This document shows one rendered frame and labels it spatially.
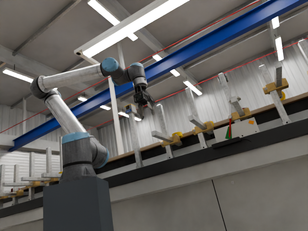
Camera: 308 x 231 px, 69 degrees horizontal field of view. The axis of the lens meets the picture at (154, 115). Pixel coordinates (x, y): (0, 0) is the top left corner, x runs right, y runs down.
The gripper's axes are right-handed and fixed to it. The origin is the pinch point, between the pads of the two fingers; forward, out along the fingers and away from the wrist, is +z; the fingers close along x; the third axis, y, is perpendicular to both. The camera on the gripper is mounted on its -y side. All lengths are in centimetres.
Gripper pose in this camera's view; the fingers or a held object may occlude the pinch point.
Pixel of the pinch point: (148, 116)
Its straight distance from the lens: 140.0
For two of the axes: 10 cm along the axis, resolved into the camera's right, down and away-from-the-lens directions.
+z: 1.9, 9.1, -3.7
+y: -5.3, -2.2, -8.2
